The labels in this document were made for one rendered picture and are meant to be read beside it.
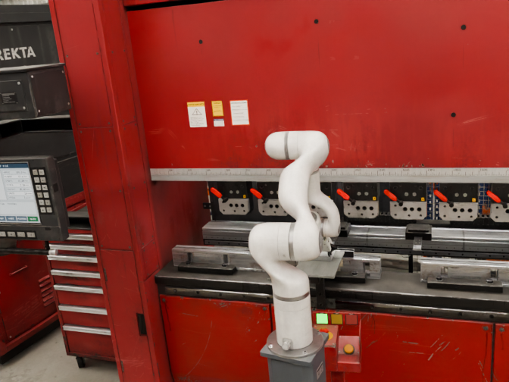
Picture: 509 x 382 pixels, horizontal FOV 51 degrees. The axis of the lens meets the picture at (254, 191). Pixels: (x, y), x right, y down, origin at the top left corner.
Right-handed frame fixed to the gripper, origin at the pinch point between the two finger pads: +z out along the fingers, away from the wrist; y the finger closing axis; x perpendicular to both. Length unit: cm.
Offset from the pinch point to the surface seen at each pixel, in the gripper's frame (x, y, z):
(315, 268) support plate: 10.5, 0.9, -5.9
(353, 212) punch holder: -15.5, -13.5, -9.9
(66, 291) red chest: 13, 166, 47
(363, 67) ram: -57, -20, -57
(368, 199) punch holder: -19.7, -20.3, -14.2
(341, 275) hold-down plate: 6.0, -7.4, 10.5
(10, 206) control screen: 15, 121, -61
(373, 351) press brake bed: 33, -22, 31
